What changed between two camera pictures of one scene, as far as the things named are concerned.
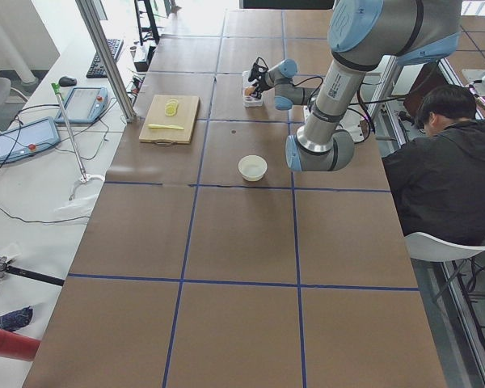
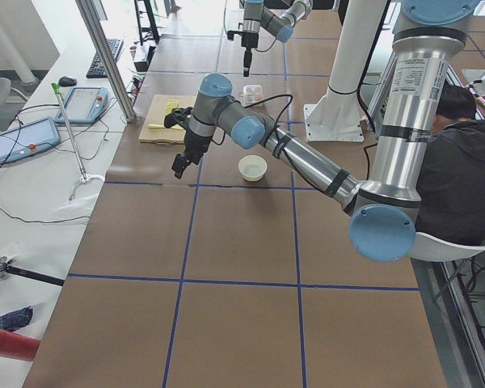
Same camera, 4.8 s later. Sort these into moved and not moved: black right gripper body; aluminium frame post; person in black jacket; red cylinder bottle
Moved: black right gripper body
Not moved: aluminium frame post; red cylinder bottle; person in black jacket
